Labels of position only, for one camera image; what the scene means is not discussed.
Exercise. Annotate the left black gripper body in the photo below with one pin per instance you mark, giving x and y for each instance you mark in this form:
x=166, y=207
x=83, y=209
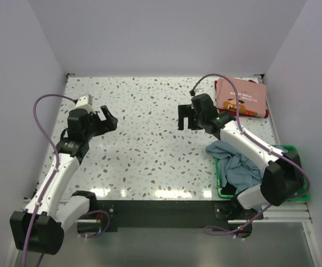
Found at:
x=98, y=127

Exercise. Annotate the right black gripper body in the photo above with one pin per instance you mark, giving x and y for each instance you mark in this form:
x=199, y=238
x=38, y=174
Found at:
x=198, y=120

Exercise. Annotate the black garment in bin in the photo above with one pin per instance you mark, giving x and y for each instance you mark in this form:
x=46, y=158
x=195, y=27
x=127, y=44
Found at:
x=228, y=189

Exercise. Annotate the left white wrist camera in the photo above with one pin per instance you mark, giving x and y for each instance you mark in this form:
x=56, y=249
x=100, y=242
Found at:
x=84, y=101

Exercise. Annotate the folded red t shirt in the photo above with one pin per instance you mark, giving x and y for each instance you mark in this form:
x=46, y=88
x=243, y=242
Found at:
x=265, y=112

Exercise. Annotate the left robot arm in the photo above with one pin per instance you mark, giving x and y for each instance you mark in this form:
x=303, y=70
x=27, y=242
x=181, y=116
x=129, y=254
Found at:
x=41, y=226

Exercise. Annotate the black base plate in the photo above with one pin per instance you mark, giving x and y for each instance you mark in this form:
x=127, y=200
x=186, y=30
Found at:
x=177, y=214

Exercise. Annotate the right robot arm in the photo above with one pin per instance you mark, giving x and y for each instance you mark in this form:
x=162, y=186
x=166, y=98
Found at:
x=283, y=176

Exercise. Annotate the aluminium frame rail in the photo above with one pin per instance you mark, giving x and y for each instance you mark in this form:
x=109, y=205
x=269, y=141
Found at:
x=296, y=212

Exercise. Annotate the pink t shirt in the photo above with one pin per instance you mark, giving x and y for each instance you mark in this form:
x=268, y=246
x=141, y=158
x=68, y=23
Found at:
x=241, y=96

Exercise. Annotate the blue grey t shirt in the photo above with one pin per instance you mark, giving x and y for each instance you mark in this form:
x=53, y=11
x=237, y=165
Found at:
x=234, y=167

